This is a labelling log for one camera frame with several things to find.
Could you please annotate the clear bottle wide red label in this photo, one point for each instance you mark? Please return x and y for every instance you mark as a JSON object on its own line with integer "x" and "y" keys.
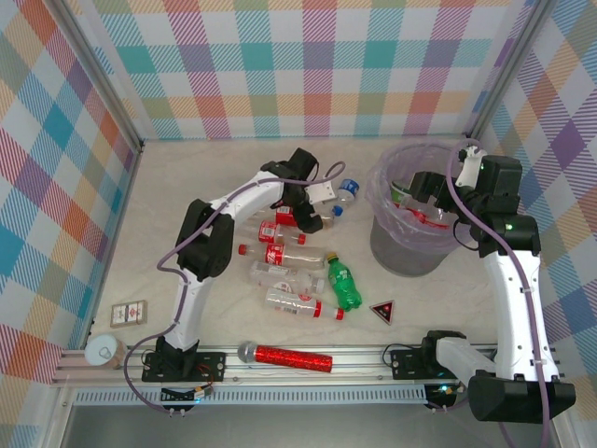
{"x": 283, "y": 217}

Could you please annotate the clear bottle blue cap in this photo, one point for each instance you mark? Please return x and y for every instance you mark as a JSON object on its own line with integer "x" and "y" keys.
{"x": 349, "y": 187}

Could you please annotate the green soda bottle yellow cap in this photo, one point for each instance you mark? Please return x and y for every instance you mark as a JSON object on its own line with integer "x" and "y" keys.
{"x": 343, "y": 284}

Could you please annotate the clear bottle white red label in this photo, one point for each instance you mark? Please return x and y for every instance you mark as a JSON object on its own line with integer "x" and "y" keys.
{"x": 291, "y": 301}

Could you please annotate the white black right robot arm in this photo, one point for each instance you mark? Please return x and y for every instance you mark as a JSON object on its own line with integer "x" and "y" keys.
{"x": 517, "y": 317}

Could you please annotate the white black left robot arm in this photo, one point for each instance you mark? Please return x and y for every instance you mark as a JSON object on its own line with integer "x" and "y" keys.
{"x": 191, "y": 298}

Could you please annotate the purple plastic bin liner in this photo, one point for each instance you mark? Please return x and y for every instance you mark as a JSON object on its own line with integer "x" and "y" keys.
{"x": 387, "y": 163}

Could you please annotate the grey mesh waste bin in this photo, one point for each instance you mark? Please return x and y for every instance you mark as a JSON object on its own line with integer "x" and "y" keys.
{"x": 406, "y": 256}

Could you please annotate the black red triangle badge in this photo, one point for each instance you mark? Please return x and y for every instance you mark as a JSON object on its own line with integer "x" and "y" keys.
{"x": 384, "y": 310}

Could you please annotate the red glitter microphone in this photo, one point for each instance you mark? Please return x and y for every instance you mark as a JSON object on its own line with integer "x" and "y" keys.
{"x": 289, "y": 357}

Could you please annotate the playing card box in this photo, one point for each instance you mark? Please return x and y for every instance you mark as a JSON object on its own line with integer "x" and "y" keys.
{"x": 128, "y": 313}

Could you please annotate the aluminium frame post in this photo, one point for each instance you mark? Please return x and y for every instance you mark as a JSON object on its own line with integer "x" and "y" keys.
{"x": 101, "y": 74}
{"x": 509, "y": 70}

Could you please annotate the aluminium mounting rail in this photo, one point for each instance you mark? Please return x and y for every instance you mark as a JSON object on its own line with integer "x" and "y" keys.
{"x": 364, "y": 361}

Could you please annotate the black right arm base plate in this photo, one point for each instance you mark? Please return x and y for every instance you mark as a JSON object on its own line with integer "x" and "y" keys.
{"x": 406, "y": 364}

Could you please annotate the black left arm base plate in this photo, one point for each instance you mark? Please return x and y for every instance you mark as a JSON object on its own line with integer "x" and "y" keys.
{"x": 210, "y": 364}

